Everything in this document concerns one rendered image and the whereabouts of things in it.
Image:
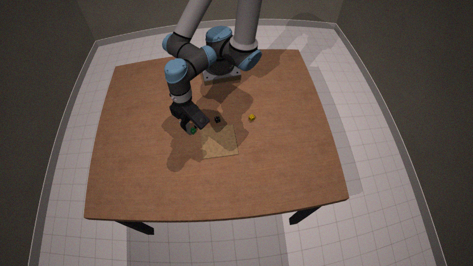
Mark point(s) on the tan square mat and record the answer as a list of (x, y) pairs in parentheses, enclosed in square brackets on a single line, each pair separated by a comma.
[(218, 141)]

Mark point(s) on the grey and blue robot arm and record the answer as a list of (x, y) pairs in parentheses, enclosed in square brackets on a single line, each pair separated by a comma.
[(222, 51)]

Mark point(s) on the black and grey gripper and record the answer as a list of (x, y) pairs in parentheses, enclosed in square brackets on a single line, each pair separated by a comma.
[(179, 114)]

